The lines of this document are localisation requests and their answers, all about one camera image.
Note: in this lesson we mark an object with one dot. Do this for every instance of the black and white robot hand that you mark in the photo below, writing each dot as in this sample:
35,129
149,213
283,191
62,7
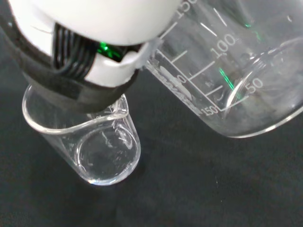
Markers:
99,21

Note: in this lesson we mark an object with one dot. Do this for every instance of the black bench cloth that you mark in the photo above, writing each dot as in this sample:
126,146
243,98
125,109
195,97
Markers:
213,189

